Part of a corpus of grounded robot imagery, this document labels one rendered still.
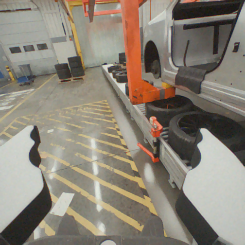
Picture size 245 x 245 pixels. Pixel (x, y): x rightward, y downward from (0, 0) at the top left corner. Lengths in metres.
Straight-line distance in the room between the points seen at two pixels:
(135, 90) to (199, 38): 1.08
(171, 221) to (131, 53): 1.76
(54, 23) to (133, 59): 10.95
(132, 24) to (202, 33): 0.99
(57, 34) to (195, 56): 11.08
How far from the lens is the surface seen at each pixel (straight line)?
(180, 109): 1.86
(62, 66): 7.69
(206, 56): 2.39
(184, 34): 2.21
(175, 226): 1.41
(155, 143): 1.49
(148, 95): 2.00
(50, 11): 12.61
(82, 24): 12.35
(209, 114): 1.80
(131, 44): 1.82
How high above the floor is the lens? 1.29
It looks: 30 degrees down
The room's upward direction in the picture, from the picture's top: 8 degrees counter-clockwise
